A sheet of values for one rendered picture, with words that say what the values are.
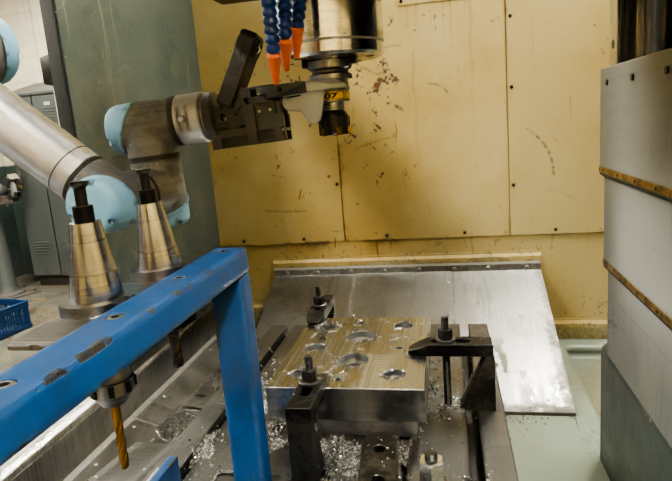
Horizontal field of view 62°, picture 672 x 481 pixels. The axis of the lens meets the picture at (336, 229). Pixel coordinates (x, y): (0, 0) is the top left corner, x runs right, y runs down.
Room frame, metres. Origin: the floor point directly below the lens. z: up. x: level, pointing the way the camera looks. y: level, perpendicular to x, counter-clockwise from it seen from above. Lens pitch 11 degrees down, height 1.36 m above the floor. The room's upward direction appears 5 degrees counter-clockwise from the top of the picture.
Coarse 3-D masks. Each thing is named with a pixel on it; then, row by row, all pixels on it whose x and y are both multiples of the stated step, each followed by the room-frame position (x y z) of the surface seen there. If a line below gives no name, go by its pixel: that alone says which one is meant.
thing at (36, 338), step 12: (48, 324) 0.44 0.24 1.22; (60, 324) 0.43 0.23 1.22; (72, 324) 0.43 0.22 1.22; (84, 324) 0.43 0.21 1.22; (24, 336) 0.41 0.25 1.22; (36, 336) 0.41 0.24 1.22; (48, 336) 0.41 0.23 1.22; (60, 336) 0.40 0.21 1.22; (12, 348) 0.40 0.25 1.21; (24, 348) 0.40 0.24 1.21; (36, 348) 0.40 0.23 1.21
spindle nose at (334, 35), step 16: (320, 0) 0.76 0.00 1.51; (336, 0) 0.76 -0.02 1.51; (352, 0) 0.76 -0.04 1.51; (368, 0) 0.78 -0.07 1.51; (320, 16) 0.76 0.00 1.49; (336, 16) 0.76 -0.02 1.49; (352, 16) 0.76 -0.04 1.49; (368, 16) 0.78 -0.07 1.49; (304, 32) 0.76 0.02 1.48; (320, 32) 0.76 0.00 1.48; (336, 32) 0.76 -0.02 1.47; (352, 32) 0.76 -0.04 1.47; (368, 32) 0.78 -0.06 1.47; (304, 48) 0.76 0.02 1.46; (320, 48) 0.76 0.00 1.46; (336, 48) 0.76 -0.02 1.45; (352, 48) 0.76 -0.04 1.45; (368, 48) 0.78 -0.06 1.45
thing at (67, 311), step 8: (128, 288) 0.50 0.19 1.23; (128, 296) 0.47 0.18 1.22; (64, 304) 0.46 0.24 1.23; (96, 304) 0.45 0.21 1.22; (104, 304) 0.45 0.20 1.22; (112, 304) 0.45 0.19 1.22; (64, 312) 0.45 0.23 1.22; (72, 312) 0.44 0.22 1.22; (80, 312) 0.44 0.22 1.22; (88, 312) 0.44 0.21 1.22; (96, 312) 0.44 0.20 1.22; (104, 312) 0.45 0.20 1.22
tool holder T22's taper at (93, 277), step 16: (80, 224) 0.46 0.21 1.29; (96, 224) 0.47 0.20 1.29; (80, 240) 0.46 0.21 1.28; (96, 240) 0.46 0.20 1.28; (80, 256) 0.46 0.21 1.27; (96, 256) 0.46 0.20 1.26; (112, 256) 0.48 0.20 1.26; (80, 272) 0.46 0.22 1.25; (96, 272) 0.46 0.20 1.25; (112, 272) 0.47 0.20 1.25; (80, 288) 0.45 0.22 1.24; (96, 288) 0.46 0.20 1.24; (112, 288) 0.46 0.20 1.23; (80, 304) 0.45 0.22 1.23
